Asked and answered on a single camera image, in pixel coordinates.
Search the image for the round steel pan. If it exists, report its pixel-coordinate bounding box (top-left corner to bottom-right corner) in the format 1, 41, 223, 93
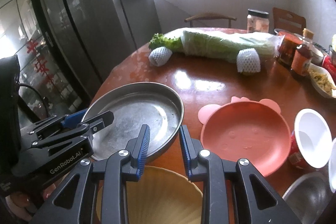
83, 82, 184, 162

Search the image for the yellow shell-shaped plate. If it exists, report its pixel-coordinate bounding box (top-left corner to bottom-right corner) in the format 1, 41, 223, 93
96, 165, 204, 224

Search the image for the pink animal-ear plate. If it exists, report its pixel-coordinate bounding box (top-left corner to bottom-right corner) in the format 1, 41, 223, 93
198, 97, 291, 177

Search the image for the steel mixing bowl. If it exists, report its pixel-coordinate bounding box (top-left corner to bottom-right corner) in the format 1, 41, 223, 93
282, 172, 332, 223

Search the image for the red white paper bowl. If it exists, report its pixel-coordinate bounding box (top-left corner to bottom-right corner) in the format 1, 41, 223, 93
288, 109, 332, 169
328, 139, 336, 193

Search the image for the person's hand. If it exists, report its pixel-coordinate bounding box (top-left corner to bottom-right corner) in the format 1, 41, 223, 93
6, 192, 37, 222

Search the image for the foam-netted fruit left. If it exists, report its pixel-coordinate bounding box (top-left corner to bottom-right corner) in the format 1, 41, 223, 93
149, 47, 173, 67

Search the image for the foam-netted fruit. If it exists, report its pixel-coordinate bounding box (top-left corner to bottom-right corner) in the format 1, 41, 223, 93
149, 47, 173, 67
236, 48, 261, 75

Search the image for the grey refrigerator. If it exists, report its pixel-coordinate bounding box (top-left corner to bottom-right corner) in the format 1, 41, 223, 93
37, 0, 161, 100

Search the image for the green leafy lettuce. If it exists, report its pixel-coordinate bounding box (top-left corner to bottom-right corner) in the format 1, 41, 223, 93
149, 34, 183, 52

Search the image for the foam-netted fruit right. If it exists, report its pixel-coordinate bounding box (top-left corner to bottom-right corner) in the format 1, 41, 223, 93
236, 48, 261, 75

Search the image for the wrapped napa cabbage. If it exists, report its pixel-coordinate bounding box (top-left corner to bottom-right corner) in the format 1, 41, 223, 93
163, 28, 284, 63

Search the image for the red chili sauce jar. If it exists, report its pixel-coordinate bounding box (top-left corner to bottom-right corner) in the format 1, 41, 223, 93
277, 31, 301, 68

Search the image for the white dish with food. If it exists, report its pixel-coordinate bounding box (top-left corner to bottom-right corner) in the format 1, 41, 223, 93
308, 63, 335, 99

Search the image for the brown sauce bottle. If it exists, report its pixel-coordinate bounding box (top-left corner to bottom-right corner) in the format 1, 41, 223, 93
290, 28, 314, 79

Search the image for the wooden armchair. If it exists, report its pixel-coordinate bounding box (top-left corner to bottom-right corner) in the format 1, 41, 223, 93
184, 12, 237, 28

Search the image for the clear jar black lid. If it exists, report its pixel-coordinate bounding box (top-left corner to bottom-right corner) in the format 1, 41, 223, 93
247, 9, 269, 33

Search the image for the white ceramic bowl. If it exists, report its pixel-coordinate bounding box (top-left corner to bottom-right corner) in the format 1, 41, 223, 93
311, 43, 325, 67

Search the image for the red box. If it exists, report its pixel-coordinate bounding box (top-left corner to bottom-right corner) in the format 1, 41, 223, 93
322, 55, 336, 77

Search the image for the wooden chair back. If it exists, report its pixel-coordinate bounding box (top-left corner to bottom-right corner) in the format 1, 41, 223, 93
272, 7, 306, 35

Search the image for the small steel bowl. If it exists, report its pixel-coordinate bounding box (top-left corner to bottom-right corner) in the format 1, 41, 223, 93
329, 45, 336, 67

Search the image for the black cable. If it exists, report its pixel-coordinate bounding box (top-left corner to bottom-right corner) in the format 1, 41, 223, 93
18, 83, 51, 119

